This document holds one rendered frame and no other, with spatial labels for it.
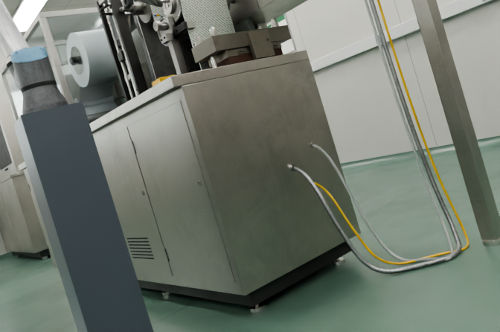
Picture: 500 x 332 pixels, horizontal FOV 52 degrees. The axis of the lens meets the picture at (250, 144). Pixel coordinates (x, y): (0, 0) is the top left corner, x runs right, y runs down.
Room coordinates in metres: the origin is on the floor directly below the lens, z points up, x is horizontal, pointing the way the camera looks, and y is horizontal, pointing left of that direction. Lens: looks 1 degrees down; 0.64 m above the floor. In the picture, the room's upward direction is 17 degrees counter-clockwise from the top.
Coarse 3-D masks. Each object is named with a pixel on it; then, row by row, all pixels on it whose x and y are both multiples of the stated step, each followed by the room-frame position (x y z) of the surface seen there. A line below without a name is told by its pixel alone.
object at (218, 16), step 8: (200, 8) 2.18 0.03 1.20; (208, 8) 2.21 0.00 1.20; (216, 8) 2.23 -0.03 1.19; (224, 8) 2.25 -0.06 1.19; (184, 16) 2.13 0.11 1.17; (192, 16) 2.15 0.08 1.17; (200, 16) 2.17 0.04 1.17; (208, 16) 2.20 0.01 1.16; (216, 16) 2.22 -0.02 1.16; (224, 16) 2.25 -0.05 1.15; (200, 24) 2.17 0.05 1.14; (208, 24) 2.19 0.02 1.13; (216, 24) 2.21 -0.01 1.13; (224, 24) 2.24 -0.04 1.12; (232, 24) 2.26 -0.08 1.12; (192, 32) 2.14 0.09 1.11; (200, 32) 2.16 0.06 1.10; (208, 32) 2.18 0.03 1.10; (224, 32) 2.23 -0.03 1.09; (232, 32) 2.26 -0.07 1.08; (192, 40) 2.13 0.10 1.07
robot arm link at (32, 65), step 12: (24, 48) 1.71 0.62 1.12; (36, 48) 1.72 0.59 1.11; (12, 60) 1.71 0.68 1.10; (24, 60) 1.69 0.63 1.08; (36, 60) 1.71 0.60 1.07; (48, 60) 1.75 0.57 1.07; (24, 72) 1.70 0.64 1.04; (36, 72) 1.70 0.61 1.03; (48, 72) 1.73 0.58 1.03; (24, 84) 1.70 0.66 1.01
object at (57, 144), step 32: (32, 128) 1.63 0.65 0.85; (64, 128) 1.68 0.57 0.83; (32, 160) 1.64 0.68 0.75; (64, 160) 1.66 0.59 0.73; (96, 160) 1.71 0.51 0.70; (64, 192) 1.64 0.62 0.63; (96, 192) 1.70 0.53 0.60; (64, 224) 1.63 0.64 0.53; (96, 224) 1.68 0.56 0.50; (64, 256) 1.62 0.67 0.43; (96, 256) 1.66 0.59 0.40; (128, 256) 1.71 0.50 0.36; (64, 288) 1.78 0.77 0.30; (96, 288) 1.65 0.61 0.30; (128, 288) 1.70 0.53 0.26; (96, 320) 1.63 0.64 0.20; (128, 320) 1.68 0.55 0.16
